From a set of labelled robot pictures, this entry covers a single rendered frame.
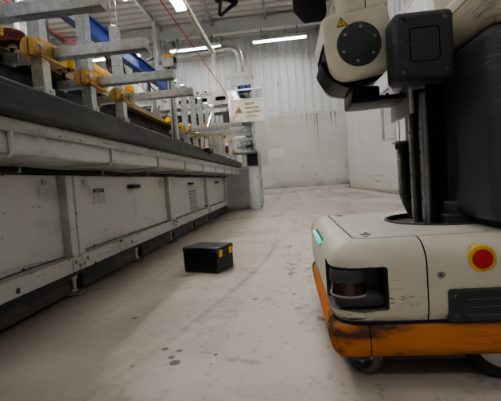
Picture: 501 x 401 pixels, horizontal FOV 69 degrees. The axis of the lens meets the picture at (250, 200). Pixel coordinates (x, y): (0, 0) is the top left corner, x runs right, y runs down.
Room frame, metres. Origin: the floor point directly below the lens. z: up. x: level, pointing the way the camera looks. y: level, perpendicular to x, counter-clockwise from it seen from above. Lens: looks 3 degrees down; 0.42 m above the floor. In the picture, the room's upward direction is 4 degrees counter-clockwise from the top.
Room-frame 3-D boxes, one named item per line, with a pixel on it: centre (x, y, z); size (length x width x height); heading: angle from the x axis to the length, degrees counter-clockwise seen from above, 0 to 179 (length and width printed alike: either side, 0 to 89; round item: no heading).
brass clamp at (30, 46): (1.07, 0.57, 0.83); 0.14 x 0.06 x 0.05; 174
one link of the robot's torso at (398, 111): (0.93, -0.34, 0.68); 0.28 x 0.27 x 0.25; 174
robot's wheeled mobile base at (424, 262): (0.97, -0.51, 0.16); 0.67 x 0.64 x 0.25; 84
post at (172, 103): (2.28, 0.44, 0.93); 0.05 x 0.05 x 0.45; 84
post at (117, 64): (1.54, 0.52, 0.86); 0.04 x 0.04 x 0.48; 84
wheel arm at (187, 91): (1.58, 0.43, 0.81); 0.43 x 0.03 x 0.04; 84
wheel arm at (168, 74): (1.33, 0.45, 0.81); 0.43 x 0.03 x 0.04; 84
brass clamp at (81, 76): (1.32, 0.54, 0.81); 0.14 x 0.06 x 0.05; 174
